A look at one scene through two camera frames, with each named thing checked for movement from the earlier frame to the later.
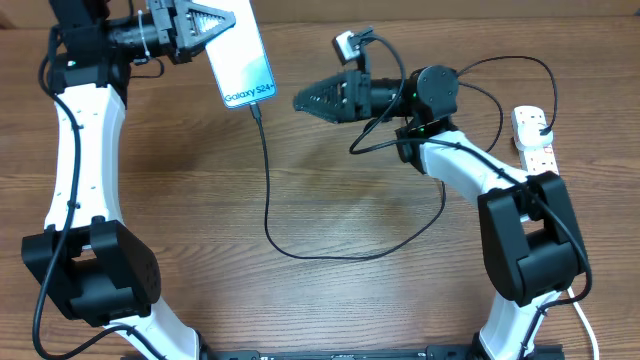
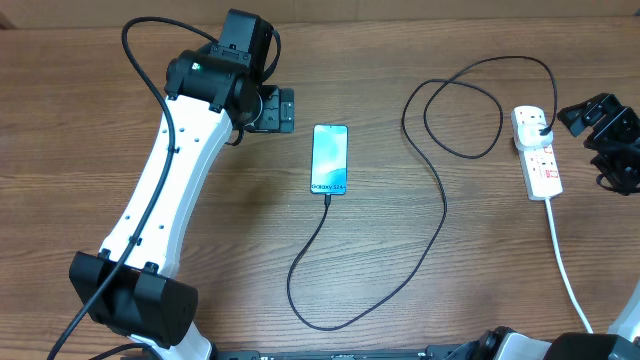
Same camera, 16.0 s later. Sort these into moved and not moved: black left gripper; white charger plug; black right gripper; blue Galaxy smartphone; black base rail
Moved: black left gripper; blue Galaxy smartphone; black right gripper
Not moved: white charger plug; black base rail
